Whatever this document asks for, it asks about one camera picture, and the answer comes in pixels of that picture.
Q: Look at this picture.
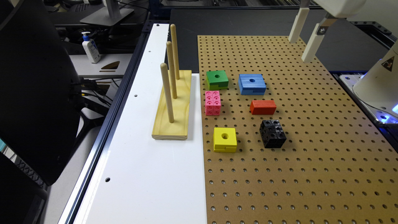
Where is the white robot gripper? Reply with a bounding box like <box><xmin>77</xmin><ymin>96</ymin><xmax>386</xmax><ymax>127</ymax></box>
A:
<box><xmin>288</xmin><ymin>0</ymin><xmax>366</xmax><ymax>63</ymax></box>

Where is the pink studded cube block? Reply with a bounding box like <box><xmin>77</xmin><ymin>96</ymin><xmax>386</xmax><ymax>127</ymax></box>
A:
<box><xmin>205</xmin><ymin>90</ymin><xmax>221</xmax><ymax>116</ymax></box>

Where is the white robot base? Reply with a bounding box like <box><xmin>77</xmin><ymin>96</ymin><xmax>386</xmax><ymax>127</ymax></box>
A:
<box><xmin>340</xmin><ymin>44</ymin><xmax>397</xmax><ymax>125</ymax></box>

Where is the blue block with hole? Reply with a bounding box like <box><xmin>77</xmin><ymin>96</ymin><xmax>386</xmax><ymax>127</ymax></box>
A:
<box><xmin>238</xmin><ymin>74</ymin><xmax>266</xmax><ymax>95</ymax></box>

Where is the red rectangular block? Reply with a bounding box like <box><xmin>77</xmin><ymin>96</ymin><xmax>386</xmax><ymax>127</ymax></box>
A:
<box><xmin>250</xmin><ymin>100</ymin><xmax>277</xmax><ymax>114</ymax></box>

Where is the green block with hole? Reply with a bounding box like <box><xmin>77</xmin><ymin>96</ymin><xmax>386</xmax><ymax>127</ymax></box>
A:
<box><xmin>206</xmin><ymin>70</ymin><xmax>229</xmax><ymax>90</ymax></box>

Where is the black studded cube block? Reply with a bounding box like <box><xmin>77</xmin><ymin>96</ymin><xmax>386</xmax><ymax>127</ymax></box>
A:
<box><xmin>259</xmin><ymin>119</ymin><xmax>286</xmax><ymax>148</ymax></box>

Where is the brown perforated pegboard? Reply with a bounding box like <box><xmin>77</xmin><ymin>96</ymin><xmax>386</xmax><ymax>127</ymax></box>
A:
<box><xmin>198</xmin><ymin>35</ymin><xmax>397</xmax><ymax>223</ymax></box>

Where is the rear wooden peg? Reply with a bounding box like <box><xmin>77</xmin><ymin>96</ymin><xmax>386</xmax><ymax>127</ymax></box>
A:
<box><xmin>170</xmin><ymin>24</ymin><xmax>180</xmax><ymax>80</ymax></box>

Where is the wooden peg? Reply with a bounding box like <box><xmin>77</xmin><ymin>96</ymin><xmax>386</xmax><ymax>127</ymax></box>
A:
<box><xmin>166</xmin><ymin>41</ymin><xmax>177</xmax><ymax>99</ymax></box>
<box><xmin>170</xmin><ymin>24</ymin><xmax>180</xmax><ymax>80</ymax></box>
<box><xmin>160</xmin><ymin>63</ymin><xmax>174</xmax><ymax>123</ymax></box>

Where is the yellow block with hole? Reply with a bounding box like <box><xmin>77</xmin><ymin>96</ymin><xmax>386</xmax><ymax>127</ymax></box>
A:
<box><xmin>213</xmin><ymin>128</ymin><xmax>237</xmax><ymax>152</ymax></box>

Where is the middle wooden peg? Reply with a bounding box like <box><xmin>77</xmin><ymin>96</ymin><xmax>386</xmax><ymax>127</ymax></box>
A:
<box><xmin>166</xmin><ymin>41</ymin><xmax>177</xmax><ymax>99</ymax></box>

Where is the front wooden peg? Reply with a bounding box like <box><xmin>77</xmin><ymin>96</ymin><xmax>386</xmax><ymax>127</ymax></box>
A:
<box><xmin>160</xmin><ymin>63</ymin><xmax>174</xmax><ymax>123</ymax></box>

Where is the wooden peg stand base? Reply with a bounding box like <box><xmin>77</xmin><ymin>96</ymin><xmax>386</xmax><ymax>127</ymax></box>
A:
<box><xmin>152</xmin><ymin>70</ymin><xmax>192</xmax><ymax>140</ymax></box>

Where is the grey monitor stand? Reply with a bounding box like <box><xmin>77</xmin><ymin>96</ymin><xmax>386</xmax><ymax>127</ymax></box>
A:
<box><xmin>80</xmin><ymin>0</ymin><xmax>134</xmax><ymax>26</ymax></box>

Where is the white pump lotion bottle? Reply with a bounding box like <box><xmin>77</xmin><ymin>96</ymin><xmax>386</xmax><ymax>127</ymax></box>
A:
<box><xmin>81</xmin><ymin>32</ymin><xmax>101</xmax><ymax>63</ymax></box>

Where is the white board panel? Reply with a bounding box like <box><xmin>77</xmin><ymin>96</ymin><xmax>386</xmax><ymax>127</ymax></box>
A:
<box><xmin>60</xmin><ymin>24</ymin><xmax>207</xmax><ymax>223</ymax></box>

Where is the black office chair back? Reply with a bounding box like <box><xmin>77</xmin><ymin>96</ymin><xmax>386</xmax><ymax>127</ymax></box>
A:
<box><xmin>1</xmin><ymin>0</ymin><xmax>82</xmax><ymax>185</ymax></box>

